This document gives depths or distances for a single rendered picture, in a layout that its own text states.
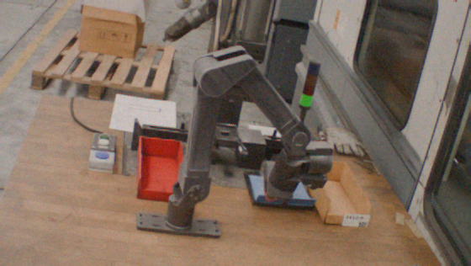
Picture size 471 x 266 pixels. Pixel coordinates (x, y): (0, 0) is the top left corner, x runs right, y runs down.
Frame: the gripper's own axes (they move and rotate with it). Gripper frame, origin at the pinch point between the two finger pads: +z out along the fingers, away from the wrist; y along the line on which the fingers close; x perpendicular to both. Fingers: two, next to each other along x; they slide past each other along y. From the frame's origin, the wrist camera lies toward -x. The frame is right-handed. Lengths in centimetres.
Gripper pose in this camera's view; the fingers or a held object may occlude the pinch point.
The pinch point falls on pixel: (269, 198)
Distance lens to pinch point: 164.7
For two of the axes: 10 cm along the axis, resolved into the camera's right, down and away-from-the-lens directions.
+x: -9.7, -1.4, -1.7
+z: -2.2, 5.8, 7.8
